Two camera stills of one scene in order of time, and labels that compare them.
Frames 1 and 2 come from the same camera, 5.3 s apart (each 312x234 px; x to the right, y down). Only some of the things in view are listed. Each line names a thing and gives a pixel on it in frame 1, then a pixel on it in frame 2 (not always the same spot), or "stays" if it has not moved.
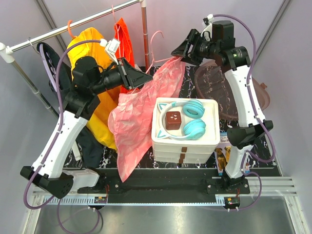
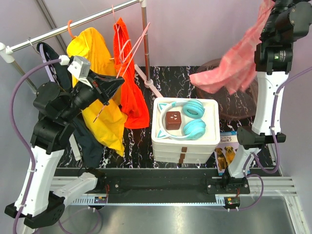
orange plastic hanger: x=68 y=28 stays
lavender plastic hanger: x=41 y=50 stays
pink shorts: x=130 y=115 -> x=237 y=71
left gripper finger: x=135 y=81 -> x=108 y=87
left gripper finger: x=133 y=73 -> x=96 y=79
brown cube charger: x=173 y=120 stays
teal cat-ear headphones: x=194 y=129 stays
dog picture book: x=222 y=154 stays
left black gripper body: x=117 y=77 -> x=83 y=95
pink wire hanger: x=153 y=59 -> x=131 y=49
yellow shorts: x=88 y=42 stays
